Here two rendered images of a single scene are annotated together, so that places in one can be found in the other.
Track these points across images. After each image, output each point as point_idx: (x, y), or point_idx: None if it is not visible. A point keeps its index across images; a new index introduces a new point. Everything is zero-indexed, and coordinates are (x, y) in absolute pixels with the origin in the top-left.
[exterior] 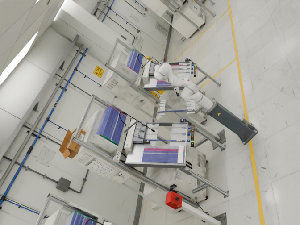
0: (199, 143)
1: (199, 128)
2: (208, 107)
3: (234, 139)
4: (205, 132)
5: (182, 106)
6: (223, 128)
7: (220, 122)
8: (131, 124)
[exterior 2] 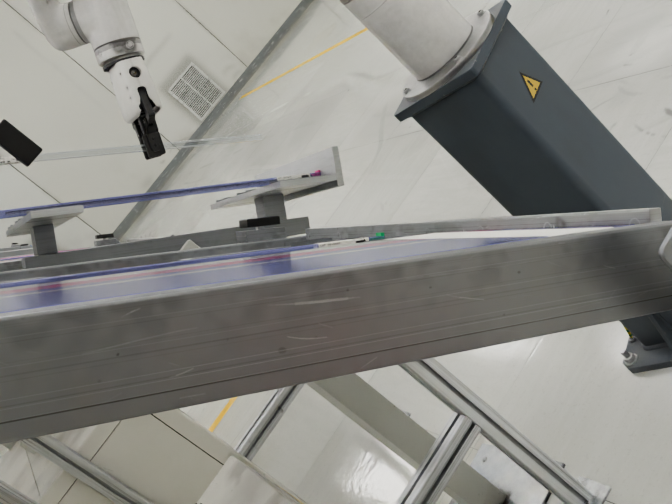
0: (423, 486)
1: (363, 410)
2: (451, 26)
3: (624, 406)
4: (407, 446)
5: (151, 425)
6: (477, 445)
7: (557, 154)
8: None
